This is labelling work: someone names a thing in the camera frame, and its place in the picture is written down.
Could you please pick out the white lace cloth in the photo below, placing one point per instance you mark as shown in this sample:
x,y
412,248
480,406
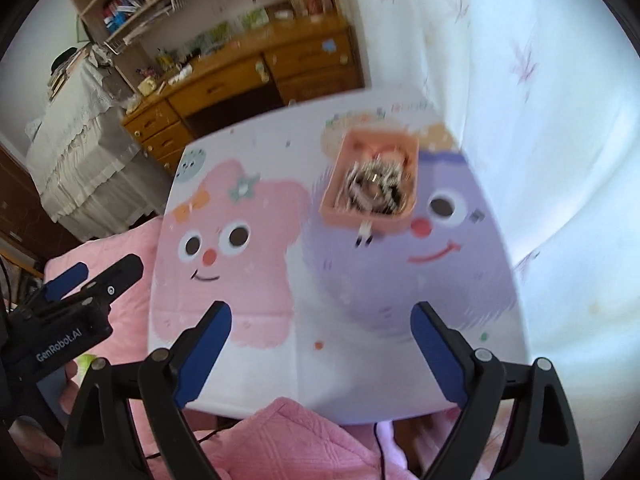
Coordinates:
x,y
90,150

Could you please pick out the dark wooden cabinet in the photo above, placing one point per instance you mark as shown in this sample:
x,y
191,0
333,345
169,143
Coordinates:
x,y
20,200

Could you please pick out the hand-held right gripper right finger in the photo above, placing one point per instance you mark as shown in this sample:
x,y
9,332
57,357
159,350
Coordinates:
x,y
440,355

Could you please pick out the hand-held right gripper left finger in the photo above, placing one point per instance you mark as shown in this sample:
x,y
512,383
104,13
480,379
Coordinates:
x,y
205,355

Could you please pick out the yellow box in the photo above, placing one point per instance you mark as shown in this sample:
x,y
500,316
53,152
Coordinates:
x,y
148,86

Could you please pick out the wooden desk with drawers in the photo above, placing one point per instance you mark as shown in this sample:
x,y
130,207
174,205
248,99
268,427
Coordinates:
x,y
225,85

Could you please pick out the row of books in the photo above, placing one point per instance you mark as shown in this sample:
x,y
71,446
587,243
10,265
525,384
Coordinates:
x,y
120,10

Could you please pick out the cartoon printed table mat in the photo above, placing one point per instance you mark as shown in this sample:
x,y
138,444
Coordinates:
x,y
260,285

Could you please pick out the pink quilted blanket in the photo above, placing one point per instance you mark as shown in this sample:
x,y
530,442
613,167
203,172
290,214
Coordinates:
x,y
300,440

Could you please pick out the orange jewelry box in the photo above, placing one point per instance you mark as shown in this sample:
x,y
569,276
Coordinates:
x,y
350,220

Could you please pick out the green object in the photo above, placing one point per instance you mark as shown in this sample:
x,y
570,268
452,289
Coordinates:
x,y
86,360

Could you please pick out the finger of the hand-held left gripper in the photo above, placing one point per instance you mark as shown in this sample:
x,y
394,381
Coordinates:
x,y
66,280
117,272

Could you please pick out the white flower print curtain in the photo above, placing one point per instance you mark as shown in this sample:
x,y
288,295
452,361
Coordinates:
x,y
550,160

